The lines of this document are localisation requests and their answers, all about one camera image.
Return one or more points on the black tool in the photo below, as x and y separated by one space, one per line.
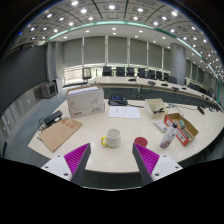
159 110

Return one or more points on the large white cardboard box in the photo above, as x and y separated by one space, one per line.
85 102

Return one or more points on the black desk phone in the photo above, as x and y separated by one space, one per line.
118 100

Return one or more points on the round ceiling lights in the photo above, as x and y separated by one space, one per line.
112 7

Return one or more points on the open red and brown box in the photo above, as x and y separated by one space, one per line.
173 128

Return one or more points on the teal and grey eraser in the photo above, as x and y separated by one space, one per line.
182 124

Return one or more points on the grey box monitor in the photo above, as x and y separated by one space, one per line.
48 90

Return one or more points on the white paper sheet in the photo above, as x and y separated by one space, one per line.
124 112

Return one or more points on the clear water bottle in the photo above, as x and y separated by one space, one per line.
167 138

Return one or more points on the white remote control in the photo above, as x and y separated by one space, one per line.
160 126

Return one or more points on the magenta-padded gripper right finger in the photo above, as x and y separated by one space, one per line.
146 159

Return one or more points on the flat round red coaster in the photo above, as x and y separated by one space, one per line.
140 142

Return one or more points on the flat brown cardboard sheet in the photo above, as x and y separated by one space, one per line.
60 134

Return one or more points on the small open white box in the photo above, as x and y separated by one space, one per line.
151 111

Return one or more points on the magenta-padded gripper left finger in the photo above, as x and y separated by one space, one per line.
77 159

